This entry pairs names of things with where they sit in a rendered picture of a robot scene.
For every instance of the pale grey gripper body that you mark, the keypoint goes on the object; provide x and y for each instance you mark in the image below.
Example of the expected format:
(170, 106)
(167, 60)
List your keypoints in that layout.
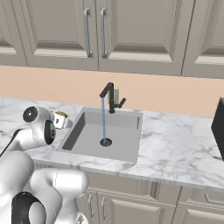
(63, 122)

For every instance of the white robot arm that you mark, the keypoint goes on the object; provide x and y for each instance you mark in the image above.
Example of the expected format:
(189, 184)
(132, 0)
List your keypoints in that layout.
(15, 172)

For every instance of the olive yellow sponge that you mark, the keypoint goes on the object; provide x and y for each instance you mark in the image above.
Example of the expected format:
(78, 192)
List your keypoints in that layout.
(61, 113)

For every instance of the blue water stream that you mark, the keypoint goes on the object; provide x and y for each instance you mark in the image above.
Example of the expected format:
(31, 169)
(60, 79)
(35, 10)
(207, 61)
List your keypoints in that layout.
(103, 119)

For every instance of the grey steel sink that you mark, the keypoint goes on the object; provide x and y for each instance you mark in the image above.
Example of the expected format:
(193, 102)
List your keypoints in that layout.
(116, 137)

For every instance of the beige panel under sink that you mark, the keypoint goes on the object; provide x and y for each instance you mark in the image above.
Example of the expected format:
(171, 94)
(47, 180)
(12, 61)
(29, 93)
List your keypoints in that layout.
(122, 180)

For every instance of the black tap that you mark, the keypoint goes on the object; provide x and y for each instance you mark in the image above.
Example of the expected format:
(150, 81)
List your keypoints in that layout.
(111, 99)

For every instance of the beige base cupboard door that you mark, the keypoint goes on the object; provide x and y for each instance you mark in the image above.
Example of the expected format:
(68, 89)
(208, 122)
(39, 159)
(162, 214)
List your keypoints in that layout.
(92, 214)
(134, 210)
(201, 217)

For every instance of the black appliance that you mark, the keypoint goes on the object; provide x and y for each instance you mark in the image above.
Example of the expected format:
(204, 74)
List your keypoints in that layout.
(218, 128)

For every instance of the beige drawer front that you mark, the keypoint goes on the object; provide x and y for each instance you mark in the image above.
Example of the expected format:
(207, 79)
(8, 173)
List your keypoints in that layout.
(201, 197)

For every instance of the grey wall socket plate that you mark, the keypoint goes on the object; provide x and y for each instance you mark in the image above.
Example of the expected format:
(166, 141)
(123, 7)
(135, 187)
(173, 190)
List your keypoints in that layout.
(116, 94)

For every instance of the beige wall cupboard door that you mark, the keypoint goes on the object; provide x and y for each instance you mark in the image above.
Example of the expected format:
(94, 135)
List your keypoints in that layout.
(207, 35)
(140, 29)
(58, 29)
(8, 32)

